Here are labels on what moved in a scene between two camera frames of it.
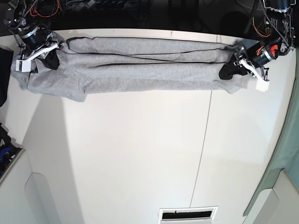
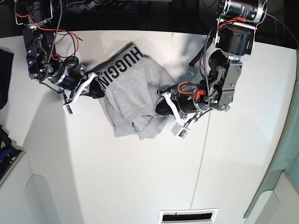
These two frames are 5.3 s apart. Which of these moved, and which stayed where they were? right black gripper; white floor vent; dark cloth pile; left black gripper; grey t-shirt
Moved: right black gripper; grey t-shirt; left black gripper
Stayed: dark cloth pile; white floor vent
